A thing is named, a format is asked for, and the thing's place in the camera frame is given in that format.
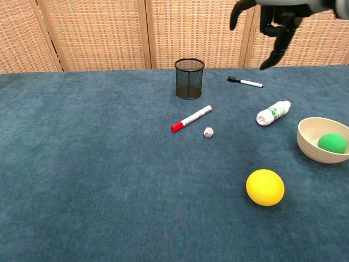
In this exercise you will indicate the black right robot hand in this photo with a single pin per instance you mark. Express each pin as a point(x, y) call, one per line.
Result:
point(282, 24)

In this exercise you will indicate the white marker with red cap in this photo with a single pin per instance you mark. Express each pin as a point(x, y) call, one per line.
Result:
point(194, 117)

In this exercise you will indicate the white die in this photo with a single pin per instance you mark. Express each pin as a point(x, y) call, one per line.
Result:
point(208, 132)

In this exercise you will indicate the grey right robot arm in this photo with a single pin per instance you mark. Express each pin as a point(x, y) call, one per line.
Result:
point(342, 6)

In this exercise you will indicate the woven wooden folding screen panel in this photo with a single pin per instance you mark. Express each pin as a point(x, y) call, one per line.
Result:
point(321, 41)
point(19, 32)
point(199, 30)
point(92, 35)

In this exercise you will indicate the white marker with black cap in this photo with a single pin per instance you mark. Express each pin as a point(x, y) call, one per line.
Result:
point(246, 82)

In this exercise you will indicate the small white plastic bottle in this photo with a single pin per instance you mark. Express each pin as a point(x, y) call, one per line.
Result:
point(272, 113)

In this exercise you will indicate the black mesh pen holder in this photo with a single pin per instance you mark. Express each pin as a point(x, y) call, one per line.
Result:
point(189, 82)

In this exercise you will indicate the beige bowl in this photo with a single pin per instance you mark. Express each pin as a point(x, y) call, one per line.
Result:
point(308, 139)

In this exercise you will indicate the green foam ball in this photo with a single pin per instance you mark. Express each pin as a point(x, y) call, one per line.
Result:
point(332, 142)

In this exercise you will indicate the yellow foam ball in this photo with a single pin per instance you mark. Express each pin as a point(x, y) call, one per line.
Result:
point(265, 191)

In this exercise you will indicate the blue table cloth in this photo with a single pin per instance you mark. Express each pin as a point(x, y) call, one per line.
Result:
point(109, 163)

